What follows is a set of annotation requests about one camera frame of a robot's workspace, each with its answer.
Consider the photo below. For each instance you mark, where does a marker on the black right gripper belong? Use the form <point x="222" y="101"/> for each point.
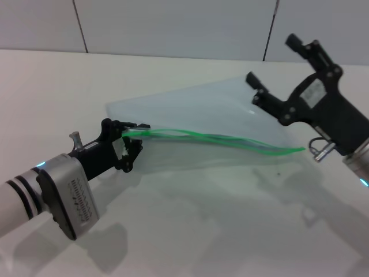
<point x="334" y="115"/>

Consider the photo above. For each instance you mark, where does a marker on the transparent green-zip document bag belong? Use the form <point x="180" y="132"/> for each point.
<point x="201" y="109"/>

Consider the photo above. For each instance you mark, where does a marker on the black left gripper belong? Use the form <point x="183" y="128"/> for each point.
<point x="95" y="158"/>

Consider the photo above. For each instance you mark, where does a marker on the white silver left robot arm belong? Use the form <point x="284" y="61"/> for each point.
<point x="17" y="199"/>

